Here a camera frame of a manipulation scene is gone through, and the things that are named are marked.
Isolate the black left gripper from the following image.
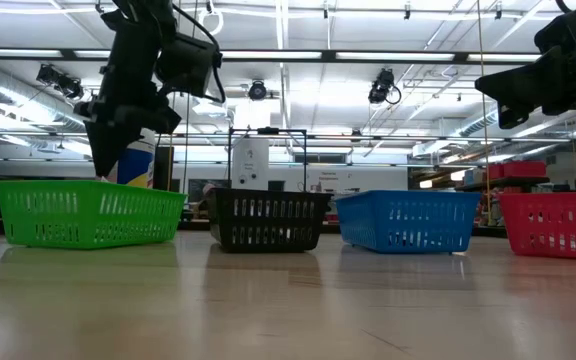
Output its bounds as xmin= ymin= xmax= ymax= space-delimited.
xmin=75 ymin=0 xmax=182 ymax=178

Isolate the white wipes canister blue label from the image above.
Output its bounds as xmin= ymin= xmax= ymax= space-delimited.
xmin=107 ymin=128 xmax=157 ymax=190

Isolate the black upright panel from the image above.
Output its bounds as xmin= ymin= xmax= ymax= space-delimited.
xmin=153 ymin=145 xmax=174 ymax=191

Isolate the large red storage bin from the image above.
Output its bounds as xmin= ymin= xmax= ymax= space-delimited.
xmin=503 ymin=160 xmax=548 ymax=179

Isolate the green plastic basket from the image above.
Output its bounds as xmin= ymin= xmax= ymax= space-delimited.
xmin=0 ymin=179 xmax=189 ymax=250

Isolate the red plastic basket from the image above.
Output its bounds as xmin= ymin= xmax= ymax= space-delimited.
xmin=497 ymin=192 xmax=576 ymax=262

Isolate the dark monitor screen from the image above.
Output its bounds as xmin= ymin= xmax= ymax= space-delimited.
xmin=187 ymin=178 xmax=230 ymax=214

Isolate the white cabinet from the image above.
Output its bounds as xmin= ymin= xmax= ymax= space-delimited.
xmin=231 ymin=137 xmax=271 ymax=191

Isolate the black plastic basket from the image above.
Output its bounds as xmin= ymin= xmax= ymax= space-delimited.
xmin=207 ymin=188 xmax=333 ymax=254

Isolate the blue plastic basket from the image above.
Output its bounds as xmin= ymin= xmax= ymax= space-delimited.
xmin=335 ymin=189 xmax=483 ymax=255

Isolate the black beam with light bars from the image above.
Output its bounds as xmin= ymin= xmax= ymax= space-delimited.
xmin=0 ymin=47 xmax=543 ymax=65

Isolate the yellow hanging cable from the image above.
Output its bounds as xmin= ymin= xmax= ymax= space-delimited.
xmin=476 ymin=0 xmax=492 ymax=226

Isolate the black hanging cable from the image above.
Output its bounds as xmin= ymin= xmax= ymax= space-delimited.
xmin=182 ymin=94 xmax=192 ymax=192

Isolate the black camera cluster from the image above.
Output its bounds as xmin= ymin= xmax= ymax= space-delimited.
xmin=36 ymin=63 xmax=86 ymax=101

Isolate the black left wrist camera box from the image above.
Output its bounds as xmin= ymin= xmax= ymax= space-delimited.
xmin=155 ymin=32 xmax=222 ymax=99

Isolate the black overhead camera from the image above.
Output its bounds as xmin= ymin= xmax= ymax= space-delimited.
xmin=367 ymin=68 xmax=403 ymax=106

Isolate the round black ceiling camera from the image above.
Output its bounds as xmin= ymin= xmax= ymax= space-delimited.
xmin=247 ymin=79 xmax=268 ymax=102

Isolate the black stand frame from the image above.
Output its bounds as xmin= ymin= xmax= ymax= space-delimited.
xmin=226 ymin=126 xmax=309 ymax=192

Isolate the white cable loop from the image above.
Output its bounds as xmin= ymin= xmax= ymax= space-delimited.
xmin=200 ymin=7 xmax=225 ymax=38

